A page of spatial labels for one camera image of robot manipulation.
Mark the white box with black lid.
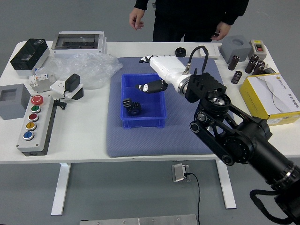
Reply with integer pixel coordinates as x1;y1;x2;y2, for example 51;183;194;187
10;38;51;77

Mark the grey push button control box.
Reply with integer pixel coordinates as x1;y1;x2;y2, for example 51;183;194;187
15;94;56;157

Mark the grey metal mounting rail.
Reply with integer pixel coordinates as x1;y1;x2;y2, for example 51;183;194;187
31;79;55;94

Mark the white socket plate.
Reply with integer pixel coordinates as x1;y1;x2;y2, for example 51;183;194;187
50;80;84;99

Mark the black floor cable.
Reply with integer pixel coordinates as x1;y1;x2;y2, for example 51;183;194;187
184;172;202;225

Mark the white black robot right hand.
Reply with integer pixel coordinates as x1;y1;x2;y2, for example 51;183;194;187
135;55;192;94

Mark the person's right hand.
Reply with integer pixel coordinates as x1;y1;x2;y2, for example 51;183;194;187
129;8;145;30

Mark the white table leg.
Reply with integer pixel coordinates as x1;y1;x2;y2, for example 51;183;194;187
51;163;72;216
217;161;237;210

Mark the beige switch box red button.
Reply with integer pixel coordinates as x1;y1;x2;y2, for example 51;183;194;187
248;39;268;60

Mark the grey metal plate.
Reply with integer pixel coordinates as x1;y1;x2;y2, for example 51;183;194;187
79;214;199;225

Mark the black socket base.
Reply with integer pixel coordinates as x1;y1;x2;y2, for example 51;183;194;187
70;88;85;102

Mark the person's body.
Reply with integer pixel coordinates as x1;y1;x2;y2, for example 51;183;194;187
152;0;249;43

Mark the black round plastic nut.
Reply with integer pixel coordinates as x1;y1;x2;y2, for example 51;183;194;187
175;47;188;58

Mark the grey enclosure with clear window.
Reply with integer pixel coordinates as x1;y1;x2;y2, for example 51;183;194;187
51;30;108;59

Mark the silver floor socket box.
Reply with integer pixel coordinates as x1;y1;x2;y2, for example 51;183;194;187
172;164;192;183

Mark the clear plastic bag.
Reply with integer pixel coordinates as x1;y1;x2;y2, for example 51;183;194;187
35;52;124;90

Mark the blue-grey padded mat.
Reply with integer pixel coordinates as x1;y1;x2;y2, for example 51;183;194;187
105;57;236;158

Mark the white wall switch plate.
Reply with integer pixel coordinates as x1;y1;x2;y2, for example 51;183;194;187
199;44;220;59

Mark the small black gear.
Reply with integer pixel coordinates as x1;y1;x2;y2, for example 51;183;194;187
121;97;133;109

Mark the blue plastic bin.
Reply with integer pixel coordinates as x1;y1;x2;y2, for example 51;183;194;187
121;73;167;129

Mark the black adapter cord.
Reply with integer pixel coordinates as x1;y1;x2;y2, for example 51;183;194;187
53;90;68;110

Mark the grey block with square hole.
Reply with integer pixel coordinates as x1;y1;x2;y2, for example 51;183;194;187
0;83;32;120

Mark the yellow white cardboard box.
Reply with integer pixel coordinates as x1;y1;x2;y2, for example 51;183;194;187
239;73;300;127

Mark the big black gear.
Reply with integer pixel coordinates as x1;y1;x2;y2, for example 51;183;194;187
126;102;143;117

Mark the grey block with round hole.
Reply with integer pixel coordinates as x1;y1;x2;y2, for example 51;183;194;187
219;35;252;64

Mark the person's left hand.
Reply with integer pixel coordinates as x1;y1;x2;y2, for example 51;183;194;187
210;20;232;42

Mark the white circuit breaker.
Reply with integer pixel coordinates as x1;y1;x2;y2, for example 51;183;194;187
28;73;56;86

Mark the black power adapter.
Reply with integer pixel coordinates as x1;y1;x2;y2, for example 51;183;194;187
65;73;81;94

